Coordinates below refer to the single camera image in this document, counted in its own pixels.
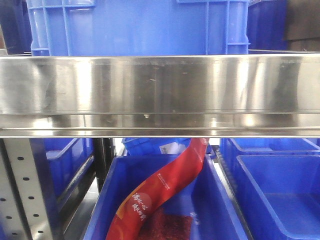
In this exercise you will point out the blue bin behind centre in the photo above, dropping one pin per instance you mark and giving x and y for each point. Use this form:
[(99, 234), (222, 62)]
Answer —
[(143, 146)]

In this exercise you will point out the blue bin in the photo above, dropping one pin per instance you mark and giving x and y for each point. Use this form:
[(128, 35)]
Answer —
[(230, 148), (143, 146), (279, 195), (205, 199), (60, 164)]

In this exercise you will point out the blue bin behind right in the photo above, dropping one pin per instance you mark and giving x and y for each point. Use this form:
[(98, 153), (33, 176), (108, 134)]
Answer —
[(230, 148)]

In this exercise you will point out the blue bin left lower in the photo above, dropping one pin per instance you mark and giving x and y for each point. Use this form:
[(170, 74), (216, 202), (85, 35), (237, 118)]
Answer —
[(60, 164)]

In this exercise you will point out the blue bin centre lower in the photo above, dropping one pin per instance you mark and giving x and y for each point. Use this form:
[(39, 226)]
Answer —
[(205, 199)]

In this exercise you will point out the blue bin right lower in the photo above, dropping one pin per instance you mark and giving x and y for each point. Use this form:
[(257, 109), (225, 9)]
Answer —
[(279, 195)]

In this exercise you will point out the red printed snack bag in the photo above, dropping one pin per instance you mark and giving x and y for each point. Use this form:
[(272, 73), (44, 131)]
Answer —
[(158, 188)]

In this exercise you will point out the stainless steel shelf rack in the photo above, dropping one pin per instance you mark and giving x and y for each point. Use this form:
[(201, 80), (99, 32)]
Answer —
[(267, 94)]

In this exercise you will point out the light blue ribbed crate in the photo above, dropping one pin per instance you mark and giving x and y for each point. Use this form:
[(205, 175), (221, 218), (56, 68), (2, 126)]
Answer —
[(138, 27)]

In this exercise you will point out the dark blue crate upper right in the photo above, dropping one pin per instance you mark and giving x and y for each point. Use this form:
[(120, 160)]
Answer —
[(266, 24)]

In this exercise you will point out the dark blue crate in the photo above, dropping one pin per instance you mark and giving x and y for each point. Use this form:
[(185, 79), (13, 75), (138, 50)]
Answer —
[(266, 24), (15, 26)]

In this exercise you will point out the dark blue crate upper left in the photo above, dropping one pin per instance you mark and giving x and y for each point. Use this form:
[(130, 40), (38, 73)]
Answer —
[(15, 26)]

